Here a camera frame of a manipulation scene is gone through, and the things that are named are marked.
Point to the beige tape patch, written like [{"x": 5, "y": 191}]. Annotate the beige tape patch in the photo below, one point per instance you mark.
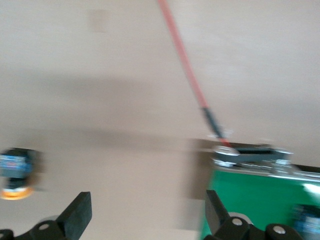
[{"x": 98, "y": 21}]

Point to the green conveyor belt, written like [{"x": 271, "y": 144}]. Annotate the green conveyor belt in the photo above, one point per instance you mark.
[{"x": 250, "y": 195}]

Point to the yellow push button switch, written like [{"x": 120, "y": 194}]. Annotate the yellow push button switch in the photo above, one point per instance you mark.
[
  {"x": 308, "y": 222},
  {"x": 16, "y": 167}
]

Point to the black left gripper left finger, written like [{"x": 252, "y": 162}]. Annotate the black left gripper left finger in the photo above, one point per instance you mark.
[{"x": 75, "y": 220}]

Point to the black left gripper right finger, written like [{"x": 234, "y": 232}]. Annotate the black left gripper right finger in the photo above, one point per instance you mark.
[{"x": 220, "y": 225}]

